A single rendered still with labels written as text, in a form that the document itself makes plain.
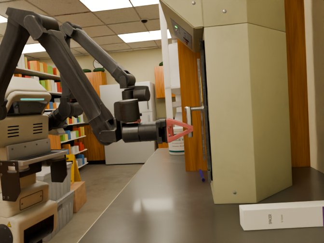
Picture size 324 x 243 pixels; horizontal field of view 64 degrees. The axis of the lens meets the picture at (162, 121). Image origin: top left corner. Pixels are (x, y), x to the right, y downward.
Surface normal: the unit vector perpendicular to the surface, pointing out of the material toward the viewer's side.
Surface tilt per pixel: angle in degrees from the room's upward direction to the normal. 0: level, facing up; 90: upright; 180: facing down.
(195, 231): 0
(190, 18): 90
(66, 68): 96
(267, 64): 90
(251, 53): 90
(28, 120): 98
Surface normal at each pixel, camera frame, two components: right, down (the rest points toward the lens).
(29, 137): 0.93, 0.10
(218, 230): -0.07, -1.00
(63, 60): -0.22, 0.17
